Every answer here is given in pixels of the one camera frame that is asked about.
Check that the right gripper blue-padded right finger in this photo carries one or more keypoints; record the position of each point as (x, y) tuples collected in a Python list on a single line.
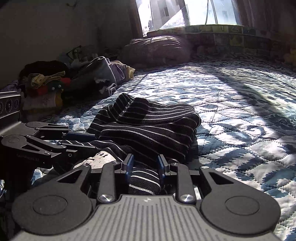
[(178, 176)]

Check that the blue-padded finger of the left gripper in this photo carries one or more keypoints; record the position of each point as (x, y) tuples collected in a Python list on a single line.
[(77, 146), (74, 136)]

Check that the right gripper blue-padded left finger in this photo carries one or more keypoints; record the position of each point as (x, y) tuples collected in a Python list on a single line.
[(114, 180)]

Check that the black white striped garment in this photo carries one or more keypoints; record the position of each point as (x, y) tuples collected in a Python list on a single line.
[(144, 129)]

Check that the red plush toy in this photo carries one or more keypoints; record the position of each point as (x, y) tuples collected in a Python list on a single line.
[(53, 85)]

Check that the olive yellow cloth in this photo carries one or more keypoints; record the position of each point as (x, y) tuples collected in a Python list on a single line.
[(38, 80)]

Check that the blue white quilted bedspread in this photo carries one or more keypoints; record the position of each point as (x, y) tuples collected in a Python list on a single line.
[(247, 130)]

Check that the mauve rolled duvet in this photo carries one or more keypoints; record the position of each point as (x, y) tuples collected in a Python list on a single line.
[(156, 51)]

